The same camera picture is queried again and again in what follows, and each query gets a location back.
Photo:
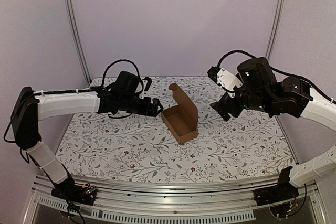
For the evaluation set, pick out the left aluminium corner post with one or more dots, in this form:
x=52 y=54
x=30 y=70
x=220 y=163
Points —
x=77 y=40

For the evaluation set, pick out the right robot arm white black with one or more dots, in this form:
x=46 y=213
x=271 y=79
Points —
x=255 y=87

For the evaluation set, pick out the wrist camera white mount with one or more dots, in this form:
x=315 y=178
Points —
x=147 y=81
x=226 y=80

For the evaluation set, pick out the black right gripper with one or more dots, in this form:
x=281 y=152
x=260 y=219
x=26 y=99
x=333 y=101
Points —
x=230 y=105

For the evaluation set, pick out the curved aluminium rail base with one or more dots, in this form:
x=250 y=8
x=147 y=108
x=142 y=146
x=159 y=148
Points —
x=132 y=202

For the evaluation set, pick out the brown cardboard box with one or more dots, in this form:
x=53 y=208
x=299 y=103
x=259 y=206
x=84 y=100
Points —
x=181 y=119

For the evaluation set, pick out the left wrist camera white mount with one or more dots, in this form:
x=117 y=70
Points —
x=147 y=81

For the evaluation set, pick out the aluminium corner post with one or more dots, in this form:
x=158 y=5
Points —
x=274 y=29
x=77 y=40

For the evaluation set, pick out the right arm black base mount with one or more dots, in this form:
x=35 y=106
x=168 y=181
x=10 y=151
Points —
x=282 y=191

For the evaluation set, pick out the floral patterned table mat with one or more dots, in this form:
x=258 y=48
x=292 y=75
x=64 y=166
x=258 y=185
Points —
x=142 y=149

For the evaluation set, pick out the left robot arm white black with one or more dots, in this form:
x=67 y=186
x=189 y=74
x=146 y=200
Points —
x=126 y=94

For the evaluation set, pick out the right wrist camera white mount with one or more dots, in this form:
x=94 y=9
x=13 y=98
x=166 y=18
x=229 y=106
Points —
x=226 y=80

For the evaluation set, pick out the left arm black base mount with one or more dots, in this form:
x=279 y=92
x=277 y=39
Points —
x=68 y=190

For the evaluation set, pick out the right aluminium corner post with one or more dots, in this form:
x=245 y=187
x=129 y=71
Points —
x=274 y=29

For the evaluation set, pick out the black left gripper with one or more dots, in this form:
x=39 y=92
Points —
x=153 y=112

